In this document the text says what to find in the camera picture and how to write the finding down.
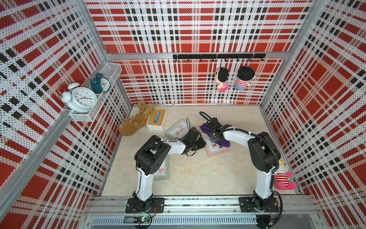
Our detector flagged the purple microfiber cloth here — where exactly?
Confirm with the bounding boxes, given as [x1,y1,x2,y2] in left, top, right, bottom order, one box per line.
[200,123,230,148]

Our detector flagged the green frame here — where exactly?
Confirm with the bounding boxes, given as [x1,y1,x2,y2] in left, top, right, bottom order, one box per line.
[165,118,190,140]

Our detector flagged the pink picture frame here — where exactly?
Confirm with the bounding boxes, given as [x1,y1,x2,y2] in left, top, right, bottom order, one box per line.
[201,133,229,158]

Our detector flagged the pink object behind right arm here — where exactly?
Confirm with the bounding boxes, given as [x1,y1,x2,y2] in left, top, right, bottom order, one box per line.
[273,159,297,190]

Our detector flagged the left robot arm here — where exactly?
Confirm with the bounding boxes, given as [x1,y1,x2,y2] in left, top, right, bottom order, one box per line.
[132,127,206,212]

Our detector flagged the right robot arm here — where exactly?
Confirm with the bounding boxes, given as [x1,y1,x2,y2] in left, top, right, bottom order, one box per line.
[206,117,281,212]

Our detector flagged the blue object on box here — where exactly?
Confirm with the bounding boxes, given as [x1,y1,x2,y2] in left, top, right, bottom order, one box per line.
[153,112,161,123]

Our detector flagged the white box wooden lid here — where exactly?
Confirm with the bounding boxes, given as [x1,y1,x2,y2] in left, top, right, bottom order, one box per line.
[146,108,167,131]

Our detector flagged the doll pink striped shirt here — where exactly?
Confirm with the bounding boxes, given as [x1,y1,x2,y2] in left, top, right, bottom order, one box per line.
[214,67,229,93]

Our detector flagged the doll blue pants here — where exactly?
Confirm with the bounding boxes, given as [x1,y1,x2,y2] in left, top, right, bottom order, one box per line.
[234,66,255,91]

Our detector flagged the brown plush toy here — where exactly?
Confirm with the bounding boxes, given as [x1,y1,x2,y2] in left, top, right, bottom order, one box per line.
[119,101,154,136]

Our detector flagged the green circuit board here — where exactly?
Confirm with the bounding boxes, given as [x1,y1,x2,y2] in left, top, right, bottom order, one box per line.
[133,216,151,224]

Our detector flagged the teal alarm clock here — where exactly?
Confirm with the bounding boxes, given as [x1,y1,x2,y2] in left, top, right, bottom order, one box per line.
[90,73,111,94]

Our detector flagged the white alarm clock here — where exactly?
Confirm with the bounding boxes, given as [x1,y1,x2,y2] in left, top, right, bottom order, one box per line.
[61,82,97,113]

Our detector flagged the green frame near arm base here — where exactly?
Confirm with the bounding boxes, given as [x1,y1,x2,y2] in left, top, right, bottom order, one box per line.
[154,155,170,180]

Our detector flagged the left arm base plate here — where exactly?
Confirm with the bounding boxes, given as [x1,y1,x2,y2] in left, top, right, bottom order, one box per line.
[125,197,165,213]

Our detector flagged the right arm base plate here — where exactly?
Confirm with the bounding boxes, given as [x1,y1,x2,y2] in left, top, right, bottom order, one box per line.
[239,197,280,213]

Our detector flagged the black hook rail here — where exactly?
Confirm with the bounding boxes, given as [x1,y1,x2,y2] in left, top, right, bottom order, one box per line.
[173,53,266,60]

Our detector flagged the white wire shelf basket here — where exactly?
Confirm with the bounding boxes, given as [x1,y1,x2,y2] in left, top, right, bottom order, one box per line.
[70,63,122,122]

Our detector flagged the aluminium front rail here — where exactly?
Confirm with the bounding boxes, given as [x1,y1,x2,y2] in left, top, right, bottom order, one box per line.
[84,195,320,216]

